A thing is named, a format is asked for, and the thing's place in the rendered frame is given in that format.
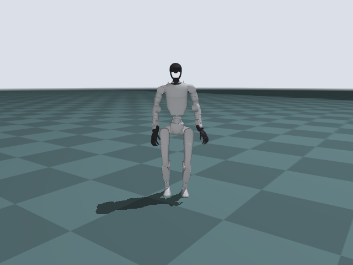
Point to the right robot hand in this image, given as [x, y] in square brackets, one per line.
[154, 136]

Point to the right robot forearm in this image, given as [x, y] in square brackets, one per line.
[155, 118]

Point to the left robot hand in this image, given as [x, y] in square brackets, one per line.
[202, 134]

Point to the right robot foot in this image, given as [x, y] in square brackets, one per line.
[167, 192]

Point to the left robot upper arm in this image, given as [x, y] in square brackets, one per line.
[194, 97]

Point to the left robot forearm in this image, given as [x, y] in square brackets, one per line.
[197, 115]

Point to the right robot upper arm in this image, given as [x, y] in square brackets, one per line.
[158, 97]

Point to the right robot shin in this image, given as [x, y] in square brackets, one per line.
[166, 175]

